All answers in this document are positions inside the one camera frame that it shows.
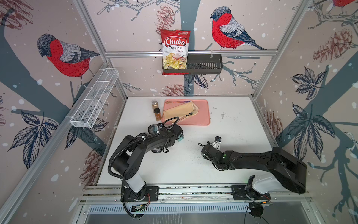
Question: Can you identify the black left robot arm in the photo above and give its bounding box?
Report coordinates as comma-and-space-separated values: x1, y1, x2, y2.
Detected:
107, 117, 184, 201

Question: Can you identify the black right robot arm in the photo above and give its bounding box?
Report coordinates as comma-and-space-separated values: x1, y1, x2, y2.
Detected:
199, 140, 307, 200

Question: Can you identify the brown spice bottle black cap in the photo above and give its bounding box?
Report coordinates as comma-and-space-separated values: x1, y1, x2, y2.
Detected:
154, 108, 162, 121

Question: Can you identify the pink plastic tray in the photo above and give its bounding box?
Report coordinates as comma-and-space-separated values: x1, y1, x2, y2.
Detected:
161, 99, 210, 126

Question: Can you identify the tan spice jar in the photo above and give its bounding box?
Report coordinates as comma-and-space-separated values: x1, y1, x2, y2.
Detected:
152, 101, 158, 110

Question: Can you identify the red cassava chips bag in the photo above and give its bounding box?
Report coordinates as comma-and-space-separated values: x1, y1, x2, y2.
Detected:
160, 29, 191, 75

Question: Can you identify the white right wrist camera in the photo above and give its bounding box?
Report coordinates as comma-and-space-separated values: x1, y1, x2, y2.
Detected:
214, 136, 222, 146

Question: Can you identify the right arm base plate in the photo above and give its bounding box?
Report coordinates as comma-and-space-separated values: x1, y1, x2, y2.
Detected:
231, 185, 271, 201

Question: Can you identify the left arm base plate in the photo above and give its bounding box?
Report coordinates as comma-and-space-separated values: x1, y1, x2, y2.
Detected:
121, 186, 159, 203

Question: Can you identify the black wall basket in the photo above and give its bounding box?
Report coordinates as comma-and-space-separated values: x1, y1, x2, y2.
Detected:
162, 54, 223, 75

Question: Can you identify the white wire mesh basket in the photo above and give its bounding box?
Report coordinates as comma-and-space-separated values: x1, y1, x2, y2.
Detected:
70, 68, 119, 128

